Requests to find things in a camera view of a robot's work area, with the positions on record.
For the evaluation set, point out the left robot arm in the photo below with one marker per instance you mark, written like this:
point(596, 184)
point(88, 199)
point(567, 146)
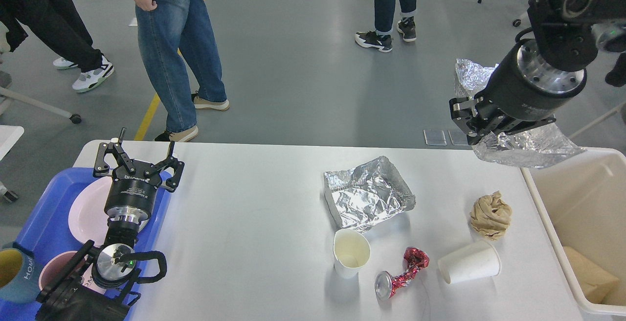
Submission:
point(96, 284)

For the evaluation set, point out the crushed red can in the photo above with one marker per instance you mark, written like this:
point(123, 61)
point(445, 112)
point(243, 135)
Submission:
point(386, 285)

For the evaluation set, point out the narrow foil sheet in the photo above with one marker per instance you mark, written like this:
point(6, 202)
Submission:
point(540, 147)

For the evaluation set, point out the blue plastic tray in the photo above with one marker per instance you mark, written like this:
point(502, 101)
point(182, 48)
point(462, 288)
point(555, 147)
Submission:
point(46, 232)

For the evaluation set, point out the person in grey sweater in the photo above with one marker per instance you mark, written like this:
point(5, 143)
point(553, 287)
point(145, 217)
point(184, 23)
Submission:
point(60, 27)

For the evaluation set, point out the right floor plate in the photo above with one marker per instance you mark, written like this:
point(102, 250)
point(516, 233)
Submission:
point(458, 137)

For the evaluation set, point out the large foil sheet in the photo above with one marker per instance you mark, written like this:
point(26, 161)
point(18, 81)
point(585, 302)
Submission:
point(361, 197)

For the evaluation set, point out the person in dark jeans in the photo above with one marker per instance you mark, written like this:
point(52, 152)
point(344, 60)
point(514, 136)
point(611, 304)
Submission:
point(380, 37)

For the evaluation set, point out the left floor plate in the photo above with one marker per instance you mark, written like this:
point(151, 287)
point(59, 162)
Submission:
point(435, 137)

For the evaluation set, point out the beige plastic bin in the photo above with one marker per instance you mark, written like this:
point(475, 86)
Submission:
point(581, 202)

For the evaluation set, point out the white side table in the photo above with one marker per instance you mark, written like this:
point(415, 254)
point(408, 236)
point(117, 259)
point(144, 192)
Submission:
point(9, 136)

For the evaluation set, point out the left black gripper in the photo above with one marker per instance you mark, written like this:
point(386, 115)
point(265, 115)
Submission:
point(132, 194)

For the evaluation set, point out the pink plate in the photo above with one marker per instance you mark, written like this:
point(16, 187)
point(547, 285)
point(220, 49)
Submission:
point(90, 215)

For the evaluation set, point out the lying white paper cup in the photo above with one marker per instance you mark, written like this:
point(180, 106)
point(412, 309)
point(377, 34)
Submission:
point(477, 260)

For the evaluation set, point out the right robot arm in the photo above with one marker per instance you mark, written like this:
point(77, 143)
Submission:
point(542, 73)

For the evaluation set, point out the floor plate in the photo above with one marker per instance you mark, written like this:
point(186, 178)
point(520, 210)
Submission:
point(458, 137)
point(435, 137)

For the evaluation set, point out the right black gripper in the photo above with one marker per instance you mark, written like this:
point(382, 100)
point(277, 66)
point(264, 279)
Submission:
point(525, 88)

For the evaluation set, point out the dark teal mug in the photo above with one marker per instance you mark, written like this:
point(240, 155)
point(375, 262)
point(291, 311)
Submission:
point(19, 274)

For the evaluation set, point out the pink mug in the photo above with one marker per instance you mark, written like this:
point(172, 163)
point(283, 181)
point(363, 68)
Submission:
point(55, 266)

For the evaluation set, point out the person in blue jeans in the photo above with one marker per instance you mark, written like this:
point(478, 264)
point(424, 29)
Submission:
point(180, 55)

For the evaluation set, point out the crumpled brown paper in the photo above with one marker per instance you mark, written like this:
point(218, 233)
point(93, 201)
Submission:
point(490, 216)

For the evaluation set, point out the white paper cup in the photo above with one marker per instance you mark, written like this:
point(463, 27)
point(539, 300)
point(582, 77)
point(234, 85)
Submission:
point(351, 250)
point(477, 260)

